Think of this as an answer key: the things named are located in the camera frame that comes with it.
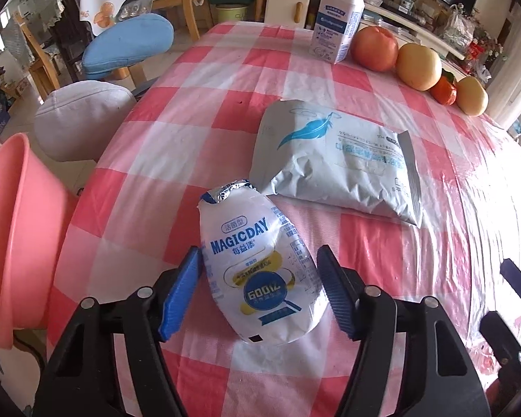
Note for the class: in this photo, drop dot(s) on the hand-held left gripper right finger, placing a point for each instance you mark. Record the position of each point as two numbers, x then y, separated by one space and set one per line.
334 286

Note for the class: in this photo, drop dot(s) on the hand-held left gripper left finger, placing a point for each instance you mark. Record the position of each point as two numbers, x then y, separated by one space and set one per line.
182 295

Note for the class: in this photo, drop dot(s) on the crushed white yogurt bottle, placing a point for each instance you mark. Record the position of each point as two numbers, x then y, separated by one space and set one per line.
252 243

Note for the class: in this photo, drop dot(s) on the pink plastic basin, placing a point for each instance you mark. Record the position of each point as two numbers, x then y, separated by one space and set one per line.
17 243

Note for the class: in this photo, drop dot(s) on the grey white tissue pack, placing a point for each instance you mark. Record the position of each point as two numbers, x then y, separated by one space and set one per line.
330 169

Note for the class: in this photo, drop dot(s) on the pink white checkered tablecloth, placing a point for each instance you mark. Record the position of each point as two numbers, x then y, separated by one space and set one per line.
178 139

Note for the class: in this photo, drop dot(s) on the small yellow pear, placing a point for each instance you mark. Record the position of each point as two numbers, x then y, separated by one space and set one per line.
472 95

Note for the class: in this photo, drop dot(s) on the orange tangerine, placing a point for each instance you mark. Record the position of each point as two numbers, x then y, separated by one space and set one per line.
443 91

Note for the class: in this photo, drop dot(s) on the large yellow pear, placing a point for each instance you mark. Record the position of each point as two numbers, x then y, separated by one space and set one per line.
419 67

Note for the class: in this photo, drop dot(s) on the red apple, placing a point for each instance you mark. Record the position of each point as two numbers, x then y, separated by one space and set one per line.
373 50

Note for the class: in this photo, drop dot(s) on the blue seat cushion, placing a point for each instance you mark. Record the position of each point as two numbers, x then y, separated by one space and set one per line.
126 43

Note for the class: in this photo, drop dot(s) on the white plastic milk bottle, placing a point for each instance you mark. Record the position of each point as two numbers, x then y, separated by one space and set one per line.
336 21

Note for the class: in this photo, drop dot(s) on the wooden chair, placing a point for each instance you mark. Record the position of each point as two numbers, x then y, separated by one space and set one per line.
39 61

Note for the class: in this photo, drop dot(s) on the cream cabinet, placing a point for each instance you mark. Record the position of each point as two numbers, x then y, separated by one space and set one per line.
282 4

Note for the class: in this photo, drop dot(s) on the green plastic bucket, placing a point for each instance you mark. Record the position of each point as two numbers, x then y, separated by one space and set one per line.
231 12

